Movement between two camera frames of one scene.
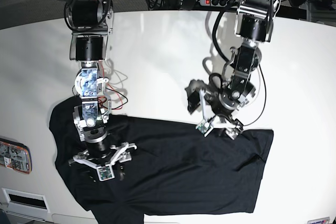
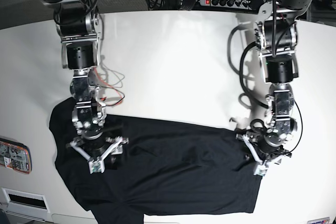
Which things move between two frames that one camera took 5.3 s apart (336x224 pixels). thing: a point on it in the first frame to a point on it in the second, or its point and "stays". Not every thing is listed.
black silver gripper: x=225 y=101 to x=269 y=146
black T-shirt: x=175 y=169 stays
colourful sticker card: x=324 y=220 stays
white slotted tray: x=27 y=204 stays
